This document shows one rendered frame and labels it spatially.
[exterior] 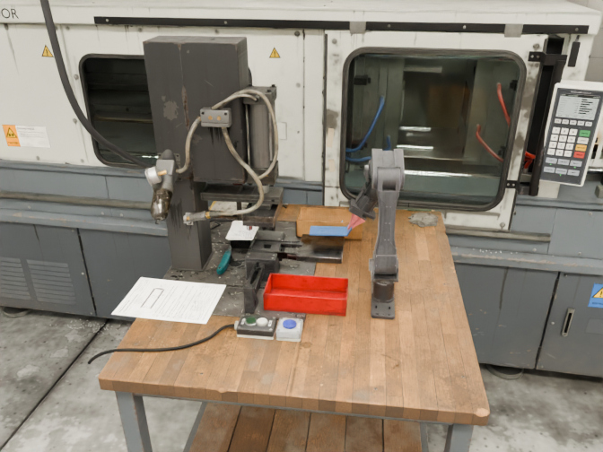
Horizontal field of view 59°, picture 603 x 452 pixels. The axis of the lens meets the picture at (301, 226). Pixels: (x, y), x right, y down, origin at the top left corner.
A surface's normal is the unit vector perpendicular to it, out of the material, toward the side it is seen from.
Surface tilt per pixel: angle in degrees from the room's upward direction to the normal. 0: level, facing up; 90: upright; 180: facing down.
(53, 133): 90
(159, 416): 0
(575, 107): 97
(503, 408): 0
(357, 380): 0
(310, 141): 90
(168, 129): 90
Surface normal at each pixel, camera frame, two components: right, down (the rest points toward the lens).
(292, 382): 0.00, -0.89
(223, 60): -0.13, 0.45
